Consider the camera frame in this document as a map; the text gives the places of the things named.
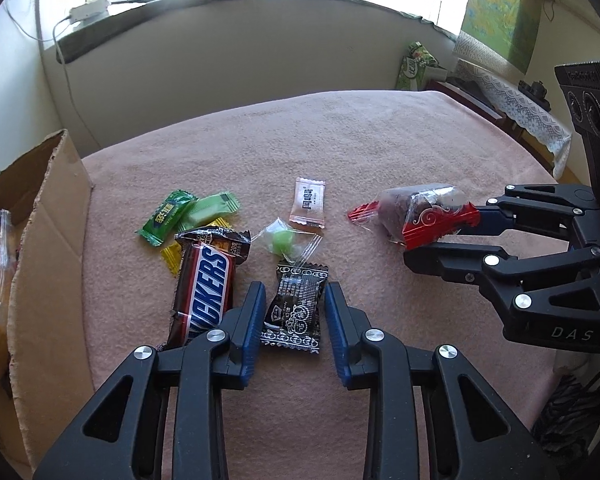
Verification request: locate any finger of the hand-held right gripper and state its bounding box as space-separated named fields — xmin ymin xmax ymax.
xmin=470 ymin=184 xmax=600 ymax=243
xmin=402 ymin=241 xmax=600 ymax=327

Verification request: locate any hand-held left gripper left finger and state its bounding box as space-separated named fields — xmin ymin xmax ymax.
xmin=32 ymin=281 xmax=267 ymax=480

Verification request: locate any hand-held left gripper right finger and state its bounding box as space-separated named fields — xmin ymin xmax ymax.
xmin=324 ymin=281 xmax=561 ymax=480

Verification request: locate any black patterned candy packet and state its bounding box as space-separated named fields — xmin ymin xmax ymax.
xmin=260 ymin=261 xmax=331 ymax=356

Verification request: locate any brown chocolate bar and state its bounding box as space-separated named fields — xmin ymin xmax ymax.
xmin=157 ymin=227 xmax=253 ymax=353

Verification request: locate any red clear dried fruit packet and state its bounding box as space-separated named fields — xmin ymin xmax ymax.
xmin=347 ymin=181 xmax=481 ymax=252

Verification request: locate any green candy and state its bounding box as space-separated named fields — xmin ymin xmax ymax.
xmin=252 ymin=217 xmax=325 ymax=266

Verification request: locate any yellow candy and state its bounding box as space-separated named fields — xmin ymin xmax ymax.
xmin=160 ymin=220 xmax=233 ymax=277

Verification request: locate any light green candy packet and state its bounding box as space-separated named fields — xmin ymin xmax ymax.
xmin=182 ymin=191 xmax=241 ymax=231

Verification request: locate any small pink sachet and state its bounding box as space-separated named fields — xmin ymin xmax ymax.
xmin=289 ymin=177 xmax=327 ymax=230

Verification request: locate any dark green candy packet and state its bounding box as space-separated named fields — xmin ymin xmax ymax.
xmin=136 ymin=189 xmax=198 ymax=247

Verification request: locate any cardboard box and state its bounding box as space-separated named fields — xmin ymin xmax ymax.
xmin=0 ymin=129 xmax=98 ymax=441

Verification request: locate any small dark figurine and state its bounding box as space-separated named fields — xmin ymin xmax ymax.
xmin=517 ymin=80 xmax=552 ymax=111

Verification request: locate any white lace cloth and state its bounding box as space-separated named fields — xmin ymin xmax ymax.
xmin=452 ymin=57 xmax=573 ymax=178

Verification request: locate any dark wooden cabinet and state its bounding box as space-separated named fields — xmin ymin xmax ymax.
xmin=425 ymin=77 xmax=556 ymax=171

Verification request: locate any green printed bag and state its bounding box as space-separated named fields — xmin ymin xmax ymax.
xmin=395 ymin=40 xmax=441 ymax=92

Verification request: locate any grey windowsill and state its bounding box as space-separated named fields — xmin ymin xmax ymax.
xmin=40 ymin=0 xmax=461 ymax=63

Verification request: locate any white cabinet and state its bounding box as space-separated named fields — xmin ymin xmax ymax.
xmin=0 ymin=0 xmax=101 ymax=196

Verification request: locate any white adapter box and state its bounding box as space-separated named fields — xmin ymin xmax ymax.
xmin=67 ymin=0 xmax=112 ymax=25

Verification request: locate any landscape wall poster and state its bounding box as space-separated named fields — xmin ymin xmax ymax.
xmin=452 ymin=0 xmax=548 ymax=73

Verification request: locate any white cable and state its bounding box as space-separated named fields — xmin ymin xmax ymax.
xmin=52 ymin=12 xmax=88 ymax=148
xmin=2 ymin=0 xmax=46 ymax=43

